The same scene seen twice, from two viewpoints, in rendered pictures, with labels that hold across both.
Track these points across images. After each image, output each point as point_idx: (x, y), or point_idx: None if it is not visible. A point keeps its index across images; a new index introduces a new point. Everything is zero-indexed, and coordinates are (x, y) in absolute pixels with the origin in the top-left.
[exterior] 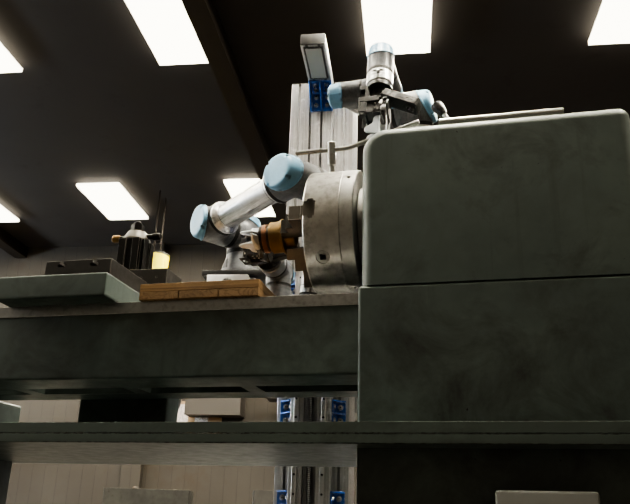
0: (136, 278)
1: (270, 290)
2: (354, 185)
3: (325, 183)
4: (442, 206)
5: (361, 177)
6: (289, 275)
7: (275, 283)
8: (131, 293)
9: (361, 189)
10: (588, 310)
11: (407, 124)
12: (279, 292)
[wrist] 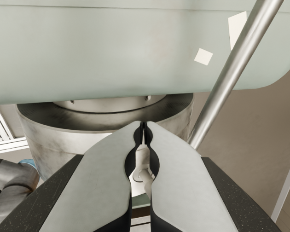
0: (136, 216)
1: (35, 188)
2: (192, 95)
3: (188, 133)
4: None
5: (148, 117)
6: (13, 193)
7: (32, 190)
8: (142, 201)
9: (156, 100)
10: None
11: (274, 12)
12: (33, 180)
